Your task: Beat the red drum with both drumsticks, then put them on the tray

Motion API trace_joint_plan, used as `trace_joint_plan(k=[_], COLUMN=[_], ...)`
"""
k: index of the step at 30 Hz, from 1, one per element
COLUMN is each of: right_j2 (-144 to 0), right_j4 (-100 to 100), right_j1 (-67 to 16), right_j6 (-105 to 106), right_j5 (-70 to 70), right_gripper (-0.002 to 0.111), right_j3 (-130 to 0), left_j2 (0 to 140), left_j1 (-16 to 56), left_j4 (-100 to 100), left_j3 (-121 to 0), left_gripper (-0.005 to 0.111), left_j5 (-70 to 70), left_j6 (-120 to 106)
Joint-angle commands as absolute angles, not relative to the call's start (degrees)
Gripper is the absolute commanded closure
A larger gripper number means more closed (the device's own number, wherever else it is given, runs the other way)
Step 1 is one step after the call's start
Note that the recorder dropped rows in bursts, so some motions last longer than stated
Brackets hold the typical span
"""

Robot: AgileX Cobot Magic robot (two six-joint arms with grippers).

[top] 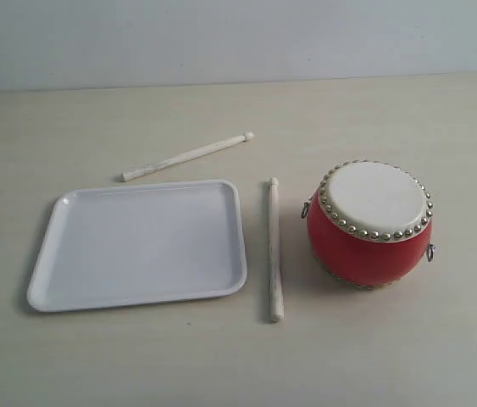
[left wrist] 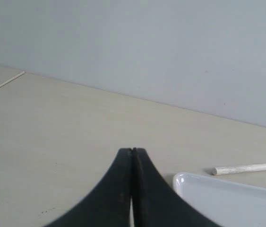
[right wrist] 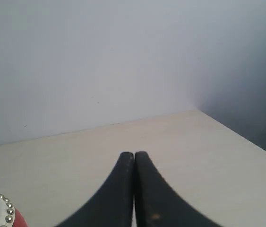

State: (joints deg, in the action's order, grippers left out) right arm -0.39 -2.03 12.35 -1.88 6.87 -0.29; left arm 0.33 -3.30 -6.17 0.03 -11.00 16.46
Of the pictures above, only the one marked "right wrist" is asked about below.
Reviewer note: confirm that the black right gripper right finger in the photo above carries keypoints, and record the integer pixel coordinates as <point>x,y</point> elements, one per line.
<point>157,204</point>

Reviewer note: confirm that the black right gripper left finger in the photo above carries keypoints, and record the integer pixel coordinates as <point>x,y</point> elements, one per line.
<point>112,204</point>

